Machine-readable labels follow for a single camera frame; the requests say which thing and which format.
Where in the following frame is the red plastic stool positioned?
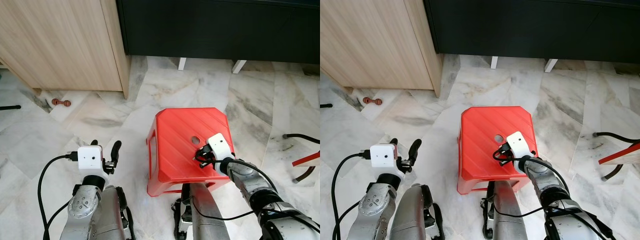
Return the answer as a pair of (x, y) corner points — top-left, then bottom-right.
(146, 107), (236, 197)
(456, 106), (540, 196)

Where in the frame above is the silver right robot leg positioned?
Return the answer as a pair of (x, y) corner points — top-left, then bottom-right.
(481, 180), (531, 240)
(171, 182), (231, 240)

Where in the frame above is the silver robot leg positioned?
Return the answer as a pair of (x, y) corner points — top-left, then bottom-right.
(90, 186), (137, 240)
(390, 184), (446, 240)
(481, 180), (531, 240)
(171, 182), (231, 240)

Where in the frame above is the silver left robot leg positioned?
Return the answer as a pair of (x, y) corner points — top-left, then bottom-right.
(390, 184), (446, 240)
(90, 186), (137, 240)

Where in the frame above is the red wooden plank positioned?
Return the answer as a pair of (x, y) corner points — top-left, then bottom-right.
(598, 142), (640, 166)
(292, 151), (321, 167)

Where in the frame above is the dark curved furniture leg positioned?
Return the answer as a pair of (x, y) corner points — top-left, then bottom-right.
(601, 164), (625, 182)
(295, 166), (317, 183)

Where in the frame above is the light wood cabinet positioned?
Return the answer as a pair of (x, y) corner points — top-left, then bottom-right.
(0, 0), (132, 99)
(320, 0), (444, 98)

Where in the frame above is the black low console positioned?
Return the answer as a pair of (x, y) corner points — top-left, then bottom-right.
(116, 0), (321, 75)
(424, 0), (640, 76)

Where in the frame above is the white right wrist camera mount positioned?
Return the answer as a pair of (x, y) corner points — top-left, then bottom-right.
(506, 131), (535, 161)
(207, 133), (236, 162)

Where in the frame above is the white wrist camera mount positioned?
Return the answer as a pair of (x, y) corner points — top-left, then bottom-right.
(370, 143), (399, 176)
(207, 133), (236, 162)
(77, 145), (104, 177)
(506, 131), (535, 161)

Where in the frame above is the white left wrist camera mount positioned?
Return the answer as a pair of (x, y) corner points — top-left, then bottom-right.
(77, 145), (104, 177)
(370, 143), (399, 176)

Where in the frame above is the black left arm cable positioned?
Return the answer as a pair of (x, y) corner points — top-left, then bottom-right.
(331, 149), (373, 240)
(37, 151), (80, 240)

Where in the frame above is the black floor cable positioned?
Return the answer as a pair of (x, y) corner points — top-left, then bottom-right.
(593, 131), (640, 146)
(282, 133), (321, 146)

